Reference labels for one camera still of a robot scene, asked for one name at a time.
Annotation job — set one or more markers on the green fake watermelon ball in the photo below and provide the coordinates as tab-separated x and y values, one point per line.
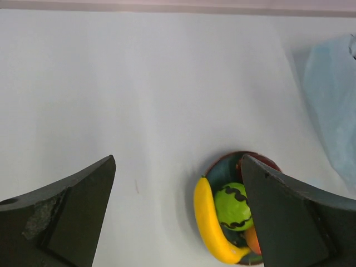
232	207

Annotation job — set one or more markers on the light blue printed plastic bag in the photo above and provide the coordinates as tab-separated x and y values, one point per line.
329	88

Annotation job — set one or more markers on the orange fake peach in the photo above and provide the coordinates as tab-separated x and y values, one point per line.
252	240

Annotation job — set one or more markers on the yellow fake banana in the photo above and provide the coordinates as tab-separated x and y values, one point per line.
210	229

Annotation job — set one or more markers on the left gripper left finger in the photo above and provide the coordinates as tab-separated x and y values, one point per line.
58	224

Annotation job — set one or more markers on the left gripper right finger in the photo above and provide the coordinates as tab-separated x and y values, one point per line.
298	224

